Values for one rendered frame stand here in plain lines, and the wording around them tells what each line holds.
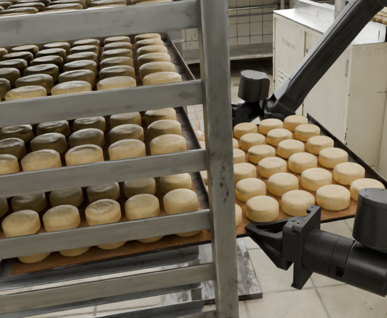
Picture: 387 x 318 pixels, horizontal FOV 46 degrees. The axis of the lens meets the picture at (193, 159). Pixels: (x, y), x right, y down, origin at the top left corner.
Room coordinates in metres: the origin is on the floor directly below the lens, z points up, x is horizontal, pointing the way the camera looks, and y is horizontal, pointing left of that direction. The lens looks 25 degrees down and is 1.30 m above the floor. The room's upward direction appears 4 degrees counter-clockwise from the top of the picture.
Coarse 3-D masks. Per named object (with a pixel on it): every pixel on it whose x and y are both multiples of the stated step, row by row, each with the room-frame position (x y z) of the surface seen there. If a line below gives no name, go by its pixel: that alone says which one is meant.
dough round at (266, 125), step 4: (264, 120) 0.93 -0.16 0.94; (268, 120) 0.93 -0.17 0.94; (272, 120) 0.92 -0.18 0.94; (276, 120) 0.92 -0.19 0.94; (260, 124) 0.91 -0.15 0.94; (264, 124) 0.90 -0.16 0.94; (268, 124) 0.90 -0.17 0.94; (272, 124) 0.90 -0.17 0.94; (276, 124) 0.90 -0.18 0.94; (280, 124) 0.90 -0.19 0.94; (260, 128) 0.90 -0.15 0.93; (264, 128) 0.89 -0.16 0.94; (268, 128) 0.89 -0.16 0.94; (272, 128) 0.89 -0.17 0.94; (276, 128) 0.89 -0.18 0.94; (280, 128) 0.89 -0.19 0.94; (264, 132) 0.89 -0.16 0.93
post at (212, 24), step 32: (224, 0) 0.50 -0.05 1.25; (224, 32) 0.50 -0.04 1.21; (224, 64) 0.49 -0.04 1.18; (224, 96) 0.49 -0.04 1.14; (224, 128) 0.49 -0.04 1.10; (224, 160) 0.49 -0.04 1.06; (224, 192) 0.49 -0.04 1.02; (224, 224) 0.49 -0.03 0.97; (224, 256) 0.49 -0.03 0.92; (224, 288) 0.49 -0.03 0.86
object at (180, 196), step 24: (48, 192) 0.65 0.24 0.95; (72, 192) 0.61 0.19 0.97; (96, 192) 0.60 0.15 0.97; (120, 192) 0.63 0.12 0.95; (144, 192) 0.61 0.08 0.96; (168, 192) 0.59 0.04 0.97; (192, 192) 0.58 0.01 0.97; (0, 216) 0.59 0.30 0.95; (24, 216) 0.55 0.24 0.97; (48, 216) 0.55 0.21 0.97; (72, 216) 0.54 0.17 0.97; (96, 216) 0.54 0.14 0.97; (120, 216) 0.56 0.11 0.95; (144, 216) 0.54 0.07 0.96
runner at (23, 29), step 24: (192, 0) 0.52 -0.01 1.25; (0, 24) 0.50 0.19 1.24; (24, 24) 0.50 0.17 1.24; (48, 24) 0.50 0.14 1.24; (72, 24) 0.51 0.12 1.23; (96, 24) 0.51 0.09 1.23; (120, 24) 0.51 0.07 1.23; (144, 24) 0.52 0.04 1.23; (168, 24) 0.52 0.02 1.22; (192, 24) 0.52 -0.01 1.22
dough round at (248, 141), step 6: (240, 138) 0.85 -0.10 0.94; (246, 138) 0.84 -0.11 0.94; (252, 138) 0.84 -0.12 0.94; (258, 138) 0.83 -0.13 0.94; (264, 138) 0.83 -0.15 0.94; (240, 144) 0.84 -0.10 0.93; (246, 144) 0.82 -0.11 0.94; (252, 144) 0.82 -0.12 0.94; (258, 144) 0.82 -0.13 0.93; (246, 150) 0.82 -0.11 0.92
